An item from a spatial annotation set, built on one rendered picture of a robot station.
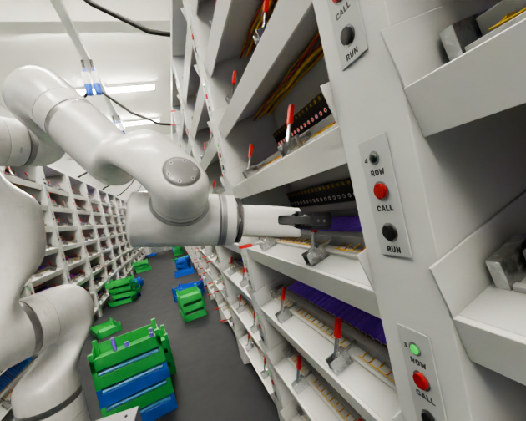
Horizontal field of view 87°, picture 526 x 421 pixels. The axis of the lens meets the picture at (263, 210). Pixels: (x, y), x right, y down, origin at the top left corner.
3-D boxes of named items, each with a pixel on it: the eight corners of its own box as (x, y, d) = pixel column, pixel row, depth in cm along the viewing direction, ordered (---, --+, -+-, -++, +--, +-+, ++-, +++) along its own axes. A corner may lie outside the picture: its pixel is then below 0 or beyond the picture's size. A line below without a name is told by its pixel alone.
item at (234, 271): (257, 310, 101) (240, 277, 99) (226, 278, 158) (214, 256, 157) (301, 279, 107) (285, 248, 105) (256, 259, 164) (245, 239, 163)
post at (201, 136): (244, 364, 159) (170, 49, 154) (240, 357, 168) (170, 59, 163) (275, 351, 166) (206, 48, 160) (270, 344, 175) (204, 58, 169)
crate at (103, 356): (91, 374, 121) (87, 357, 121) (95, 356, 139) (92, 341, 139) (162, 345, 134) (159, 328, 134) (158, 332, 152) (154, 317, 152)
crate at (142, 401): (104, 427, 122) (100, 409, 121) (107, 402, 140) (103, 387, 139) (174, 392, 135) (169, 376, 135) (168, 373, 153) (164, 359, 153)
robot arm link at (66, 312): (1, 420, 58) (-27, 311, 56) (84, 363, 75) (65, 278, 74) (37, 428, 54) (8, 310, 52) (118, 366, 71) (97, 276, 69)
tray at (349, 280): (390, 323, 34) (357, 255, 32) (252, 259, 91) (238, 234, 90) (489, 240, 39) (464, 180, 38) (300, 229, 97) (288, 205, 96)
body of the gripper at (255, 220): (224, 240, 51) (280, 240, 54) (236, 245, 41) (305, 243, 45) (224, 200, 51) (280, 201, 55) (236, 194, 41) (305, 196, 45)
